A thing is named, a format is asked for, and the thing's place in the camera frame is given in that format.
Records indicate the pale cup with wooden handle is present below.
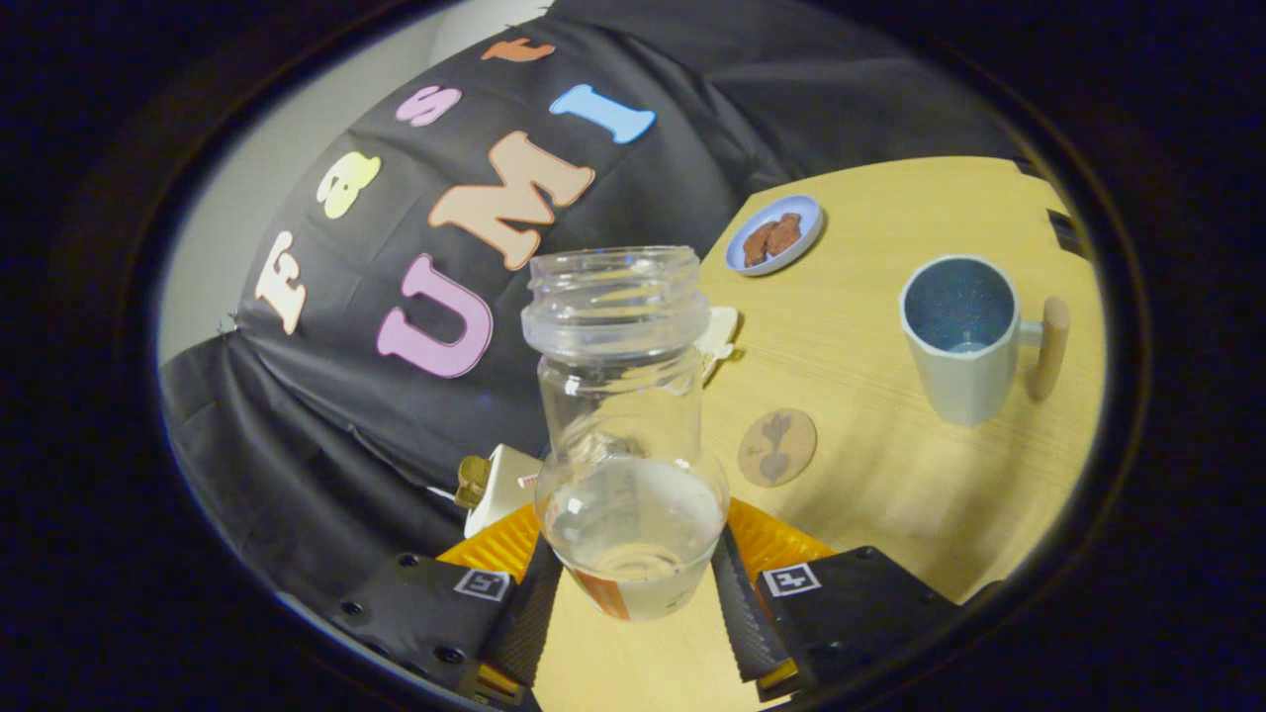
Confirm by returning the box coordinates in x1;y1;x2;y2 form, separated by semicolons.
899;255;1071;427

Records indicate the white toaster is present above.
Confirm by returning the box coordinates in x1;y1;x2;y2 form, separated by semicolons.
463;444;545;539

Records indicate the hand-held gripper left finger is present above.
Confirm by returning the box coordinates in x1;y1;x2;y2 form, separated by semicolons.
331;502;565;705

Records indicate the white divided grain dish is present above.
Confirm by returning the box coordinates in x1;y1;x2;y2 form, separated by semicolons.
697;307;741;382

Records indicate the light blue plate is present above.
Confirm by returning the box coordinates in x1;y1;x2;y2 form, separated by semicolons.
725;195;824;277

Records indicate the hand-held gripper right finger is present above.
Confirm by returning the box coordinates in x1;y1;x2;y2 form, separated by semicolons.
710;499;965;703

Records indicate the clear glass juice bottle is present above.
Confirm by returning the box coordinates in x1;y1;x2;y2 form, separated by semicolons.
521;246;731;622

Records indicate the brown toast slice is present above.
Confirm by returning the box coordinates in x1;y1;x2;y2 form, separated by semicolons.
455;455;493;510

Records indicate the wooden table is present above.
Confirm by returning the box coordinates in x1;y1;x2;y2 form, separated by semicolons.
534;155;1107;712

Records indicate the round wooden coaster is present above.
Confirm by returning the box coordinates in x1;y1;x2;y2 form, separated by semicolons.
738;408;818;488

